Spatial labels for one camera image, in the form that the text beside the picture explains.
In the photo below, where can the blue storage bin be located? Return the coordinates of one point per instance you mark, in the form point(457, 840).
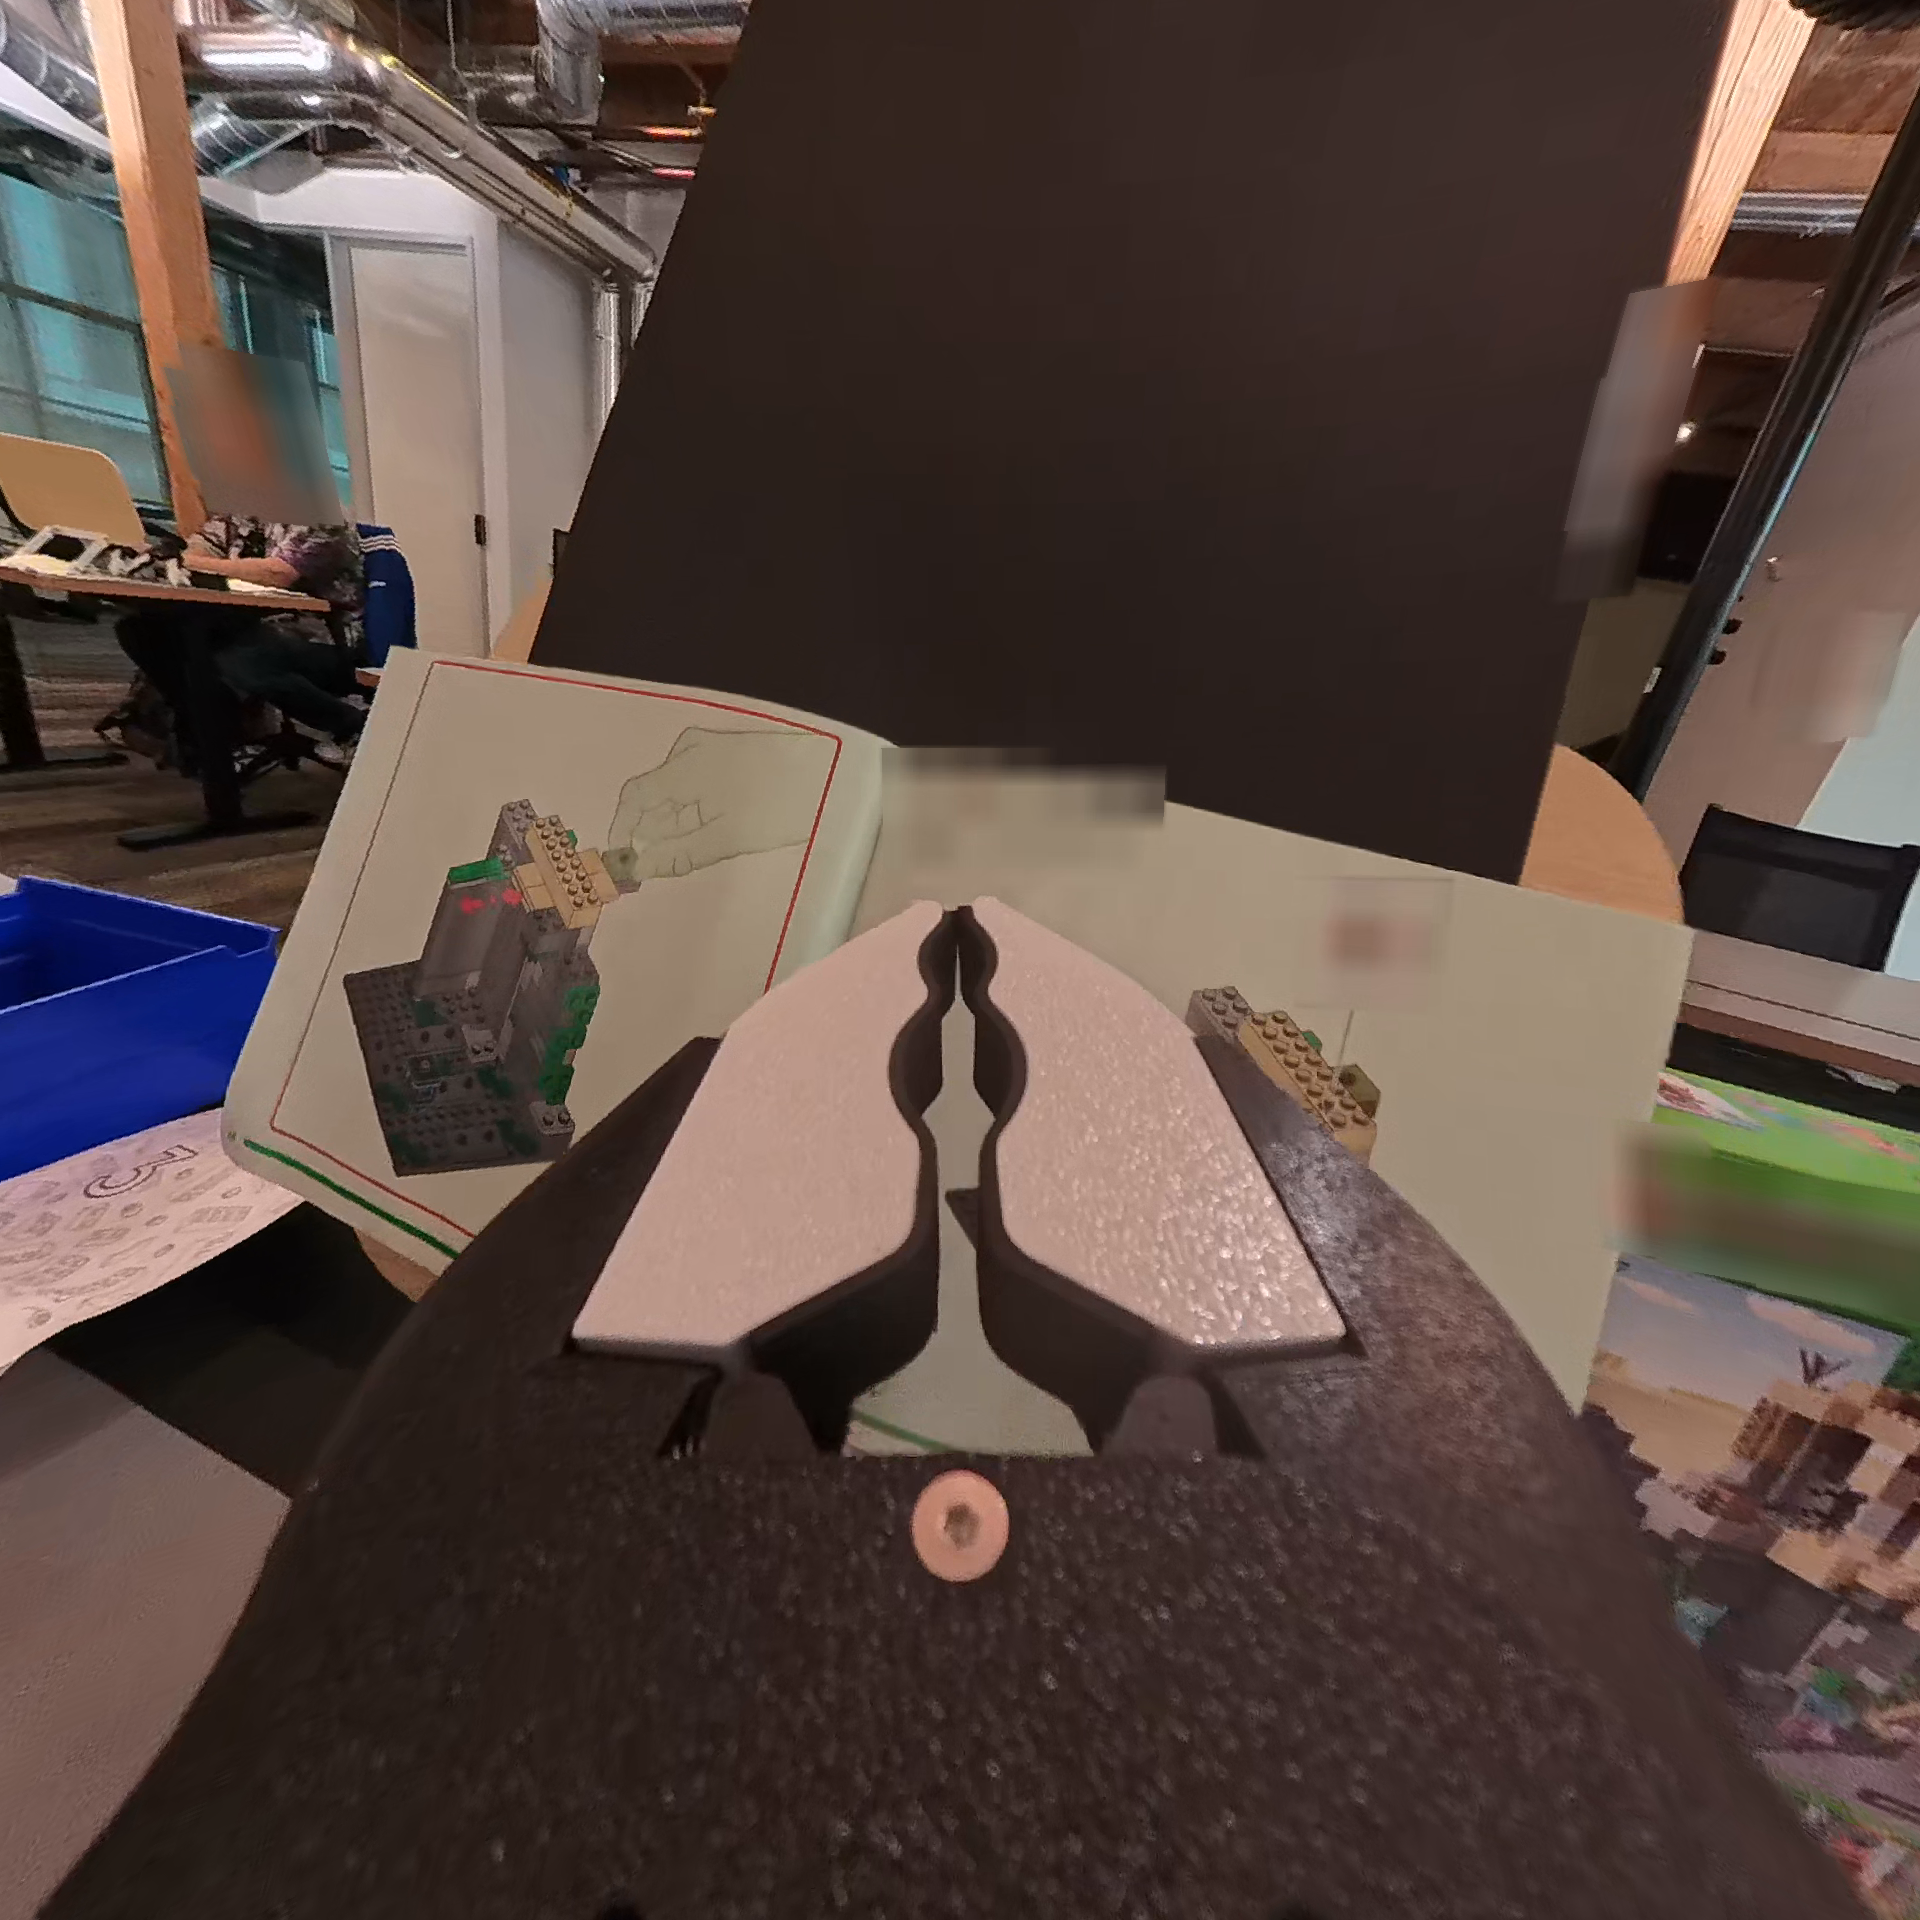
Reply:
point(89, 1049)

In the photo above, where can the wooden post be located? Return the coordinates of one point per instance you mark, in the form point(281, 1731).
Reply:
point(150, 181)

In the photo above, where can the black panel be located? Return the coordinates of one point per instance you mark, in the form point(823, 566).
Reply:
point(1126, 376)

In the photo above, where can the white printed paper bag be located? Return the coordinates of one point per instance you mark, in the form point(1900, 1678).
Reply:
point(120, 1230)

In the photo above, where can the black office chair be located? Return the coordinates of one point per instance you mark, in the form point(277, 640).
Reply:
point(1799, 884)

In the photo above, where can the tan chair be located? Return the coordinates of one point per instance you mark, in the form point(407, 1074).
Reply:
point(77, 486)

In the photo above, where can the open instruction booklet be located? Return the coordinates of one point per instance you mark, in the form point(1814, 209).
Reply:
point(452, 779)

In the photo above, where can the wooden table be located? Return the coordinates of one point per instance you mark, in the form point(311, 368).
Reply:
point(150, 587)

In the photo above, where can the white and wooden book stand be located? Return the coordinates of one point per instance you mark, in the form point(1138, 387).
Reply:
point(1605, 840)

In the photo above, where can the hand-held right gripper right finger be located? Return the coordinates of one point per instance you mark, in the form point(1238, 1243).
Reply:
point(1154, 1201)

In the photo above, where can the black pole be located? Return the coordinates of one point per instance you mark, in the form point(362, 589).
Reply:
point(1770, 450)

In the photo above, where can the green toy brick set box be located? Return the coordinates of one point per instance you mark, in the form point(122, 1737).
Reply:
point(1724, 1349)

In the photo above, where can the silver ceiling duct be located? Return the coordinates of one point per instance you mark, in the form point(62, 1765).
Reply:
point(375, 90)

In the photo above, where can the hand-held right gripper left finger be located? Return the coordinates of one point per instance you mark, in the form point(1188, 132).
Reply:
point(751, 1201)

